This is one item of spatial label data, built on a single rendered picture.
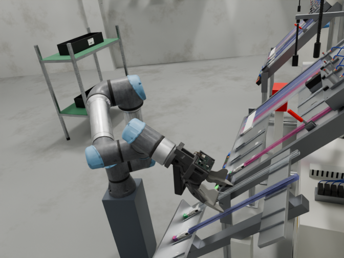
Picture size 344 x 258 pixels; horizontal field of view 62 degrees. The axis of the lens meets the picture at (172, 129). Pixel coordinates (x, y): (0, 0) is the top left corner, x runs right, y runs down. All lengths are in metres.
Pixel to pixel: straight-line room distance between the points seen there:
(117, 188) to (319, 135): 0.99
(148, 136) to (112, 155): 0.15
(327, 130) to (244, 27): 4.79
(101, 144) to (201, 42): 4.94
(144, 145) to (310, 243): 0.83
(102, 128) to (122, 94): 0.26
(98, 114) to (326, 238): 0.99
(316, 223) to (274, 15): 4.78
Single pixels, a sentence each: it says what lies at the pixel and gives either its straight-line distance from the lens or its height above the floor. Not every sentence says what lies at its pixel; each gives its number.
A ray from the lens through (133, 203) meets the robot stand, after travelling 1.55.
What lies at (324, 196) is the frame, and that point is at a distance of 1.38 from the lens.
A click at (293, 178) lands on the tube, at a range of 0.78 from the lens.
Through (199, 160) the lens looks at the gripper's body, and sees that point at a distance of 0.81.
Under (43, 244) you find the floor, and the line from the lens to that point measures 2.35.
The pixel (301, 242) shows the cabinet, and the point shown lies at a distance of 1.36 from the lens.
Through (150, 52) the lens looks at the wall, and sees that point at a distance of 5.92.
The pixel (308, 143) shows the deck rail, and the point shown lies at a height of 0.99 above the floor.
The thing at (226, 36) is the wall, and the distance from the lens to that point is 5.72.
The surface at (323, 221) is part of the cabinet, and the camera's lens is 1.32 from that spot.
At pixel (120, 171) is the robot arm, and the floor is 0.70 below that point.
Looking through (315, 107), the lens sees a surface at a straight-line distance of 1.21.
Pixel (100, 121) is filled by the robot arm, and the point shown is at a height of 1.12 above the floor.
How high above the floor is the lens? 1.54
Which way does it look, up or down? 28 degrees down
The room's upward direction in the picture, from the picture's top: 8 degrees counter-clockwise
